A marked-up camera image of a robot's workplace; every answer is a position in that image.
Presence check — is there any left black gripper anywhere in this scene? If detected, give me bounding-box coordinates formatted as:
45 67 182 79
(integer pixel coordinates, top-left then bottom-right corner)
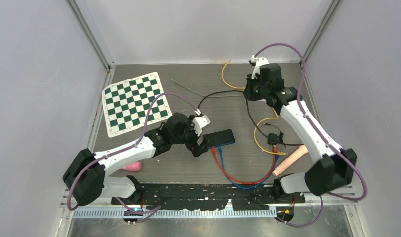
171 115 209 156

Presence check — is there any black ethernet cable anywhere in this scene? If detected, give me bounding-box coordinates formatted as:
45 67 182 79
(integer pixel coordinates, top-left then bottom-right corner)
245 98 304 147

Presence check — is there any green white chessboard mat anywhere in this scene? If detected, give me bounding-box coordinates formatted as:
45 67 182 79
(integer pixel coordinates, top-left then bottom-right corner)
102 72 171 138

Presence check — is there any yellow ethernet cable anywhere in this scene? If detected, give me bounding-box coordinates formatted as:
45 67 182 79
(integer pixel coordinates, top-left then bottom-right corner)
253 108 288 156

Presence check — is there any black cable to router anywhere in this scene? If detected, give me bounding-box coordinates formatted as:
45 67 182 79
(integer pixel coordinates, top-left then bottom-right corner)
197 90 247 110

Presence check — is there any blue ethernet cable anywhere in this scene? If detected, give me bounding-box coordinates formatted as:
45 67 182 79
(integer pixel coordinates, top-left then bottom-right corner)
217 146 281 191

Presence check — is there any red ethernet cable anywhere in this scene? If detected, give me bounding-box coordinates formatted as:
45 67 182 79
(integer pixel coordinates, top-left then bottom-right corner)
212 146 277 186

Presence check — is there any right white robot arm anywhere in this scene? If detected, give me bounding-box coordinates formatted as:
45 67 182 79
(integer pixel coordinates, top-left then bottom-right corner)
243 56 357 203

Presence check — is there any beige cylinder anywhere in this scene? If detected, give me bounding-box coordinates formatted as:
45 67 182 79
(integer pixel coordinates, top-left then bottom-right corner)
272 145 308 177

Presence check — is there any black network switch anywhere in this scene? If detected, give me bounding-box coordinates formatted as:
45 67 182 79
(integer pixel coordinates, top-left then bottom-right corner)
203 129 235 148

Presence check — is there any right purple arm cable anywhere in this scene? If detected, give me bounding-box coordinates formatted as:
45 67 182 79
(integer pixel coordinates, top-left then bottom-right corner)
253 43 368 229

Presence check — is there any grey thin cable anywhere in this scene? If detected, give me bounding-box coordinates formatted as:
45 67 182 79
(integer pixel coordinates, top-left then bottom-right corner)
170 78 245 98

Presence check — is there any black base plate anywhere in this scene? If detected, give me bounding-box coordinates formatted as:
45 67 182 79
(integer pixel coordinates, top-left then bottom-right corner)
122 183 305 211

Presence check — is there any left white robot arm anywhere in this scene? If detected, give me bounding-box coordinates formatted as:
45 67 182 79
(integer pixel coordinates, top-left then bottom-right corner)
62 113 210 210

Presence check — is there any slotted cable duct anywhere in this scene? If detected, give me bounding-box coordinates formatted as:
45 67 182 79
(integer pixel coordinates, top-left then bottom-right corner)
73 207 277 219

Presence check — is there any black power adapter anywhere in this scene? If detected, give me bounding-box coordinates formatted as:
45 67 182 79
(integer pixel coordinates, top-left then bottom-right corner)
267 132 284 146

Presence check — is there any pink cylinder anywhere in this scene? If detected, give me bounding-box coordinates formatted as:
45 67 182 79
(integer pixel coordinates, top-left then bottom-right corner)
121 161 142 172

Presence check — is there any yellow cable to router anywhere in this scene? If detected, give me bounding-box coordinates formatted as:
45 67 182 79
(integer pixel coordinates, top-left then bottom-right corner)
221 60 247 90

